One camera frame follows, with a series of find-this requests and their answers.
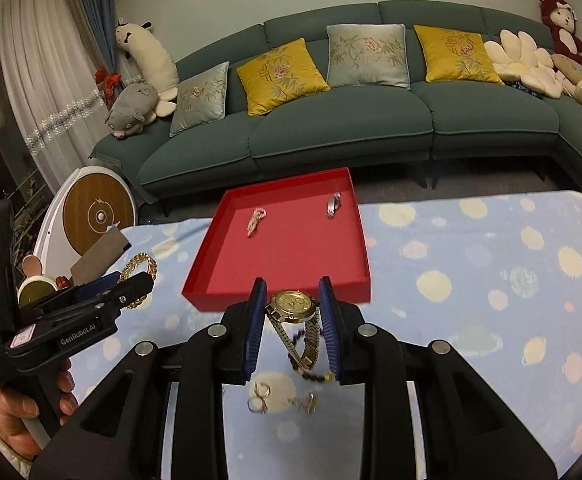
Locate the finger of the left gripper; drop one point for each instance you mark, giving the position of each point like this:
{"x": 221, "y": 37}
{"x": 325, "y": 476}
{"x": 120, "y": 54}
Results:
{"x": 77, "y": 294}
{"x": 108, "y": 303}

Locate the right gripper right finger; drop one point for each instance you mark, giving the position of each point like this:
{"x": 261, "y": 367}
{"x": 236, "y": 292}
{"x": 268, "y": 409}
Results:
{"x": 468, "y": 432}

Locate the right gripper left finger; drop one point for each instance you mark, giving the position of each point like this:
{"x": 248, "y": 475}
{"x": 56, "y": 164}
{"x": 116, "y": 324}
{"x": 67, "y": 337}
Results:
{"x": 160, "y": 400}

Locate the silver infinity pendant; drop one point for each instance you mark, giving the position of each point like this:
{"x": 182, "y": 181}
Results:
{"x": 307, "y": 404}

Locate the gold wristwatch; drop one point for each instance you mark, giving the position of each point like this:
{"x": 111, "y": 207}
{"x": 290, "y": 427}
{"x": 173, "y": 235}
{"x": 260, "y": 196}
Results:
{"x": 296, "y": 307}

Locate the silver wristwatch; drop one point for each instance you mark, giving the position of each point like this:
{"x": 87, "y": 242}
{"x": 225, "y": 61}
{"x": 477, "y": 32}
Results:
{"x": 333, "y": 204}

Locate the red jewelry tray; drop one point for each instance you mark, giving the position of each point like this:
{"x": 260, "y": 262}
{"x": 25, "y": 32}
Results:
{"x": 279, "y": 231}

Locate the person's left hand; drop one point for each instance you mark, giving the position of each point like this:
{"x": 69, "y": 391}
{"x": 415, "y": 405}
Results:
{"x": 15, "y": 407}

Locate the mouse-ear round mirror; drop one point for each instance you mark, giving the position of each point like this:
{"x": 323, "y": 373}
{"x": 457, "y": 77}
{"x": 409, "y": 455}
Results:
{"x": 37, "y": 285}

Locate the brown cloth pouch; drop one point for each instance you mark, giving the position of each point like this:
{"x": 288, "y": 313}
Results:
{"x": 99, "y": 257}

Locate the round wood-faced white appliance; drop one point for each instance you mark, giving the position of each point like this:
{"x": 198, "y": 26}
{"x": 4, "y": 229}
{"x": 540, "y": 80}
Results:
{"x": 89, "y": 203}

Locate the blue planet-print tablecloth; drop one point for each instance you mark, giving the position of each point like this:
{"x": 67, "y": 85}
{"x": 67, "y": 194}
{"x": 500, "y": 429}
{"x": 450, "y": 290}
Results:
{"x": 499, "y": 278}

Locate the grey plush pig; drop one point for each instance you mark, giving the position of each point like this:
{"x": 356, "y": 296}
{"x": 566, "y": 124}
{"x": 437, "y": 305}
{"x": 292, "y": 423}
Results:
{"x": 132, "y": 110}

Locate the red orange plush toy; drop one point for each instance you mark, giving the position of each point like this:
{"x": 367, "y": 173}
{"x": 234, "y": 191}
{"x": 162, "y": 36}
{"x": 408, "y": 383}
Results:
{"x": 108, "y": 84}

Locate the grey floral cushion left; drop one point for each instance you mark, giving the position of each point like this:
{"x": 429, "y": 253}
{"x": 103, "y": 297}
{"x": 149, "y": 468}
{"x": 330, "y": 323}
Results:
{"x": 201, "y": 99}

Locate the grey floral cushion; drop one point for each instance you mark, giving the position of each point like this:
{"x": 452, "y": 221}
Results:
{"x": 201, "y": 99}
{"x": 367, "y": 54}

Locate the white plush cow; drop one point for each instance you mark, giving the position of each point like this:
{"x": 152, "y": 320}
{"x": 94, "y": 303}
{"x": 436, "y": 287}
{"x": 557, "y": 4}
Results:
{"x": 155, "y": 63}

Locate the white sheer curtain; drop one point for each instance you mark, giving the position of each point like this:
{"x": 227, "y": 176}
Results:
{"x": 50, "y": 83}

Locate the yellow floral cushion left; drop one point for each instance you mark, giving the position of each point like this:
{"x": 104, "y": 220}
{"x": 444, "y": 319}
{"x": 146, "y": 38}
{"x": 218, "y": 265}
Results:
{"x": 280, "y": 76}

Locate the yellow floral cushion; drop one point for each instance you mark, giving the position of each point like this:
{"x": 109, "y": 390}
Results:
{"x": 280, "y": 76}
{"x": 452, "y": 54}

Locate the dark green sectional sofa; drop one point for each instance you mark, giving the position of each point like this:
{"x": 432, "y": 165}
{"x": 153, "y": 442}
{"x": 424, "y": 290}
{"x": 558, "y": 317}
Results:
{"x": 351, "y": 126}

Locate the grey floral cushion right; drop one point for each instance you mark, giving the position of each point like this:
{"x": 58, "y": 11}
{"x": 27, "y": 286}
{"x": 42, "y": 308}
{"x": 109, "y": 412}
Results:
{"x": 367, "y": 54}

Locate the beige small pillow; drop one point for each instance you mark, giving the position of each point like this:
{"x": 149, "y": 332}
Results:
{"x": 570, "y": 68}

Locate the white flower cushion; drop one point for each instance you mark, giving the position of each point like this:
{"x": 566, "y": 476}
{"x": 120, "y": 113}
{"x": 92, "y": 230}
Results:
{"x": 517, "y": 58}

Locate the yellow floral cushion right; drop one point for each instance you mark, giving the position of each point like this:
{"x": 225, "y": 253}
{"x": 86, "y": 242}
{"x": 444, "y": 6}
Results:
{"x": 452, "y": 54}

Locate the red plush monkey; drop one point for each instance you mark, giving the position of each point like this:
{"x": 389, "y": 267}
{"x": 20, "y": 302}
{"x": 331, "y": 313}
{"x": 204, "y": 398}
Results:
{"x": 560, "y": 18}

